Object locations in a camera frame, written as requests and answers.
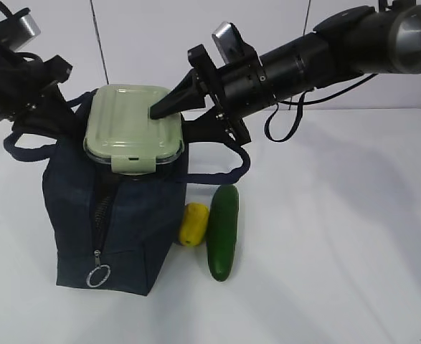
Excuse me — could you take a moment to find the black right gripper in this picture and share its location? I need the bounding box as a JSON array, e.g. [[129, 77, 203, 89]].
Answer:
[[149, 44, 251, 147]]

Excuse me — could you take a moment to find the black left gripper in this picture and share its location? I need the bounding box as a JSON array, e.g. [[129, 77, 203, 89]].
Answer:
[[5, 55, 80, 138]]

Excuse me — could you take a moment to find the green lid glass food container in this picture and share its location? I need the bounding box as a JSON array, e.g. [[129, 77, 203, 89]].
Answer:
[[83, 84, 184, 176]]

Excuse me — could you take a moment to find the green cucumber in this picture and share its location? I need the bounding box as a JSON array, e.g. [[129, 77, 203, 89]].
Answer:
[[206, 185, 239, 282]]

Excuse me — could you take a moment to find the yellow toy fruit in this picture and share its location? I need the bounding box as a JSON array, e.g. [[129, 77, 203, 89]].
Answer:
[[178, 203, 209, 247]]

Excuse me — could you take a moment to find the dark blue lunch bag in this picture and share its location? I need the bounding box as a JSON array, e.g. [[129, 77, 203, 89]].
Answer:
[[2, 89, 251, 297]]

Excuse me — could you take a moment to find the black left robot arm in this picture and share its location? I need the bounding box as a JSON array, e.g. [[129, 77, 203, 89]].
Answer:
[[0, 1, 79, 138]]

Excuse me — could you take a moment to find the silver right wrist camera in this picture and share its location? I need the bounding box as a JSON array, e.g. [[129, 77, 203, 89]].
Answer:
[[212, 21, 256, 65]]

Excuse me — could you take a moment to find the dark blue cable loop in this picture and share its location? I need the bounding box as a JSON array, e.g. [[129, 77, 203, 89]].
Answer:
[[265, 87, 317, 143]]

